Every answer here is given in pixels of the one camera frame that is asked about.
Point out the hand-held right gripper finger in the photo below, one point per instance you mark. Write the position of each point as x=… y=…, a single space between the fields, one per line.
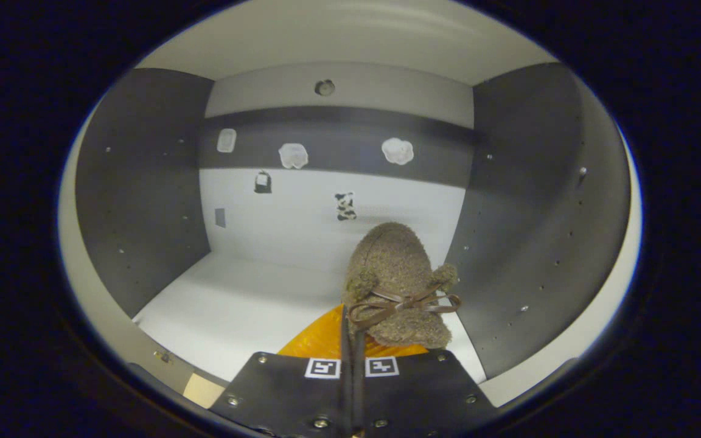
x=347 y=389
x=359 y=389

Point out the brown fuzzy shoe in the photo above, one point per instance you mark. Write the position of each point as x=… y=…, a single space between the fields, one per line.
x=393 y=261

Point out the white grey shoe cabinet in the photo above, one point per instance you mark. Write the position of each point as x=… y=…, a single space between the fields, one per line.
x=265 y=292

